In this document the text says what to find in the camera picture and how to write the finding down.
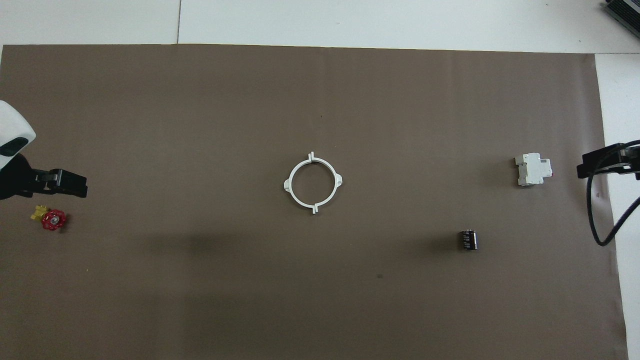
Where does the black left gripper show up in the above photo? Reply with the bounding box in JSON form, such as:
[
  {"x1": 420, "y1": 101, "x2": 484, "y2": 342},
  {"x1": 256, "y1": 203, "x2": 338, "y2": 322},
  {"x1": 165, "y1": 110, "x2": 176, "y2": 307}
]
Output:
[{"x1": 0, "y1": 152, "x2": 89, "y2": 201}]

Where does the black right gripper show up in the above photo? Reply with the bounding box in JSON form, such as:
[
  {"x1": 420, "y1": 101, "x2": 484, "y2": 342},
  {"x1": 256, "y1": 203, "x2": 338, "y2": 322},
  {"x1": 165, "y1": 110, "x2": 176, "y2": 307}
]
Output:
[{"x1": 576, "y1": 141, "x2": 640, "y2": 180}]

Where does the white half-ring pipe clamp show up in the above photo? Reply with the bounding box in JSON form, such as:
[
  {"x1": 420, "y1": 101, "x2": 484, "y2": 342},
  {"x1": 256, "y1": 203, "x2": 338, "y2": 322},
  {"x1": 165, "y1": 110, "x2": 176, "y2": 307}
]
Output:
[
  {"x1": 283, "y1": 151, "x2": 317, "y2": 210},
  {"x1": 311, "y1": 158, "x2": 344, "y2": 215}
]

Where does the red and yellow valve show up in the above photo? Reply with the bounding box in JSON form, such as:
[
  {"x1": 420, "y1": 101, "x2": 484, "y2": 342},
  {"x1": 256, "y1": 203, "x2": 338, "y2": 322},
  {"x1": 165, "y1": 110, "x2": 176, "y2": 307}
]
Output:
[{"x1": 30, "y1": 204, "x2": 68, "y2": 232}]

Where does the white circuit breaker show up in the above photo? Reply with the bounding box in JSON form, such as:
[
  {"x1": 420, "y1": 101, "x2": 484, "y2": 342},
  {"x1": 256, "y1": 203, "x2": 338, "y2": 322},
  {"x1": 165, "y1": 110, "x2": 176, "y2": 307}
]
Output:
[{"x1": 514, "y1": 152, "x2": 554, "y2": 188}]

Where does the black cylindrical capacitor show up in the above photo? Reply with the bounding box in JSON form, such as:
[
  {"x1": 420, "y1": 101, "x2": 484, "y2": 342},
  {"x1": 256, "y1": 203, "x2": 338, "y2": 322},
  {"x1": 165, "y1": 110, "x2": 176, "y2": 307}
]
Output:
[{"x1": 458, "y1": 229, "x2": 479, "y2": 251}]

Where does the grey ribbed device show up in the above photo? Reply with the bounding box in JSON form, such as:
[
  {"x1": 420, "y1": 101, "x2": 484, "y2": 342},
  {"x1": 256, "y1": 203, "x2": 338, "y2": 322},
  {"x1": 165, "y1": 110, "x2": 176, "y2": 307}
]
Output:
[{"x1": 602, "y1": 0, "x2": 640, "y2": 27}]

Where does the brown paper mat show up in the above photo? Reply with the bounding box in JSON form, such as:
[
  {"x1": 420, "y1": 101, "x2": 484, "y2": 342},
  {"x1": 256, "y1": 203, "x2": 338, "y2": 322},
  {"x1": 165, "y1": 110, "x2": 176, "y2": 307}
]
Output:
[{"x1": 0, "y1": 44, "x2": 629, "y2": 360}]

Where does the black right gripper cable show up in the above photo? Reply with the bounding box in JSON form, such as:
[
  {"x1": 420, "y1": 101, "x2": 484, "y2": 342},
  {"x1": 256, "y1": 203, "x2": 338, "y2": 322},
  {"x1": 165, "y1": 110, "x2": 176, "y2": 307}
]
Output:
[{"x1": 585, "y1": 170, "x2": 640, "y2": 247}]

